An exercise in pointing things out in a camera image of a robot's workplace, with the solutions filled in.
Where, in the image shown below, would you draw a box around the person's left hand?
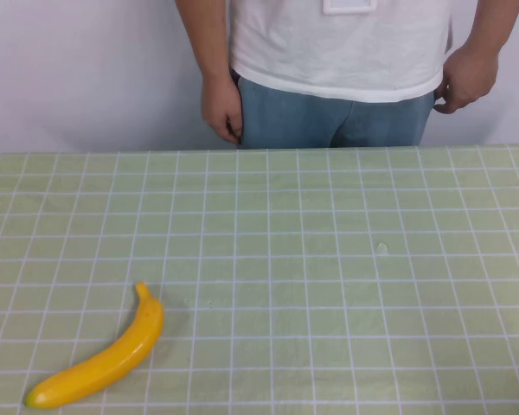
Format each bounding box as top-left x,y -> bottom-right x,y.
432,42 -> 501,116

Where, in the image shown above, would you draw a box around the person's right hand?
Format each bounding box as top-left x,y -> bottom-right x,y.
200,71 -> 244,145

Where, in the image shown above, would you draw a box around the yellow plastic banana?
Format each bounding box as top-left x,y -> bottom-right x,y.
24,281 -> 164,410

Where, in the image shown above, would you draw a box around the person's right forearm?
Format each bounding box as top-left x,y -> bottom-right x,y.
174,0 -> 233,81

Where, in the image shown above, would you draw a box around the person's left forearm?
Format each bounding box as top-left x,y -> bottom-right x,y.
447,0 -> 519,57

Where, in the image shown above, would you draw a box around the blue jeans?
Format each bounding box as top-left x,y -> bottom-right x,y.
231,68 -> 436,150

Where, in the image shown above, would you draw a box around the white t-shirt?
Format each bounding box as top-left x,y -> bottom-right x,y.
227,0 -> 455,104

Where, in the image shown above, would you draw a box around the white badge holder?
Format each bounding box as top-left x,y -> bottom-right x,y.
322,0 -> 378,16

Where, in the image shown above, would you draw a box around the green grid tablecloth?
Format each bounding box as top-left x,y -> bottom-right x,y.
0,144 -> 519,415

